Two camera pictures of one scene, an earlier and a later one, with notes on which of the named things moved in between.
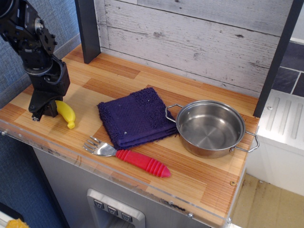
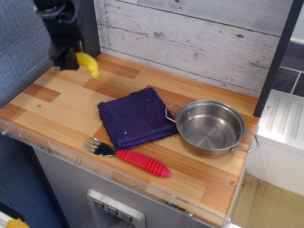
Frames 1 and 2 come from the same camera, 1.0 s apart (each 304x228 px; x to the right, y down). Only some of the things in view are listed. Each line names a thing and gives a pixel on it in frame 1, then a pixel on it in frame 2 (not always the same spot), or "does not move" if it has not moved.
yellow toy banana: [66, 114] → [89, 61]
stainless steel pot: [211, 129] does not move
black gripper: [55, 81] → [65, 33]
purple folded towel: [138, 118] does not move
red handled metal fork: [103, 148] does not move
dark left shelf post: [86, 15] does not move
